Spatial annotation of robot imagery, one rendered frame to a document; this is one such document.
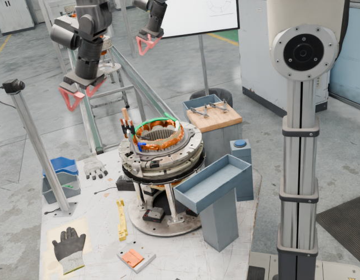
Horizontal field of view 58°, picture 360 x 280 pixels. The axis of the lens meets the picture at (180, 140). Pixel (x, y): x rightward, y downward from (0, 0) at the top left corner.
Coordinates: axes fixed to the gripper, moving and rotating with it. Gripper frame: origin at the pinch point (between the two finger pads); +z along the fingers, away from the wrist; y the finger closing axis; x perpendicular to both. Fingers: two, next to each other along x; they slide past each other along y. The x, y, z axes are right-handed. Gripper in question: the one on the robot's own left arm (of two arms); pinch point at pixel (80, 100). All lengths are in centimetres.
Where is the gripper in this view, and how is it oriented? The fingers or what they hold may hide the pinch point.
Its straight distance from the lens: 98.6
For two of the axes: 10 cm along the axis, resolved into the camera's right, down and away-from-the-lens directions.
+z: -3.3, 7.3, 5.9
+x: 9.0, 4.4, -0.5
